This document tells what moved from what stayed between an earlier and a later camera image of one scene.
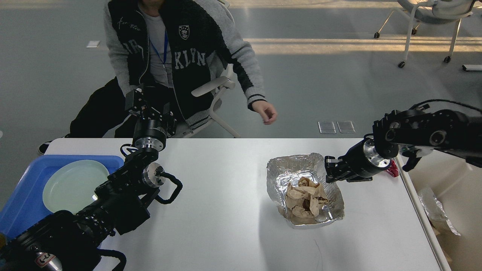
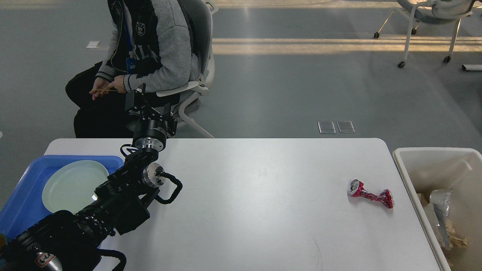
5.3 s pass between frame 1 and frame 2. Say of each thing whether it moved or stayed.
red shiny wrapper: moved
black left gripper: stayed
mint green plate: stayed
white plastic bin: stayed
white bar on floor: stayed
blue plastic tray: stayed
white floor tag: stayed
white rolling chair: stayed
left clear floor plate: stayed
